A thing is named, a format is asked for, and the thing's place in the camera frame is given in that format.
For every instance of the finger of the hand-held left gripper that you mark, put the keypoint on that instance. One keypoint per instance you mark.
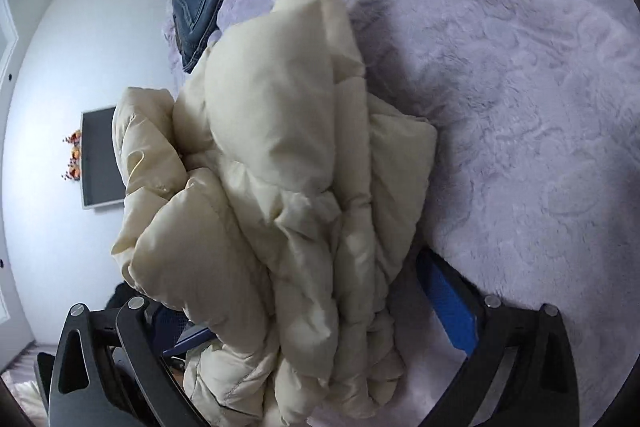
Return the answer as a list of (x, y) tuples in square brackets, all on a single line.
[(187, 341)]

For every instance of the white door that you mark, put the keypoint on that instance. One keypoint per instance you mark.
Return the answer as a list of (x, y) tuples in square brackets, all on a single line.
[(12, 157)]

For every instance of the cream puffer jacket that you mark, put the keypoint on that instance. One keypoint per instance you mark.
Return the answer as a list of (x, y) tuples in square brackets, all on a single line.
[(280, 217)]

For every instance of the wall television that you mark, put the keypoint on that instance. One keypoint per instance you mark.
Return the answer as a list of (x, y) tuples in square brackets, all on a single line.
[(100, 157)]

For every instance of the purple embossed blanket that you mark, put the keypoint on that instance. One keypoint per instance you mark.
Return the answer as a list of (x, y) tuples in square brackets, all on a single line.
[(500, 107)]

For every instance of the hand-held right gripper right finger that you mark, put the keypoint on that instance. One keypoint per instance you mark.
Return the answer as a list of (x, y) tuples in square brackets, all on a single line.
[(450, 302)]

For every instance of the orange flower decoration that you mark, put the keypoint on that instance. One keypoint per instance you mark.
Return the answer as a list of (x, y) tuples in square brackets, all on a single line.
[(74, 154)]

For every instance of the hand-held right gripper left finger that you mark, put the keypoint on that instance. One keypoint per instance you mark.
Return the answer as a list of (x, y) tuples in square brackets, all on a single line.
[(135, 337)]

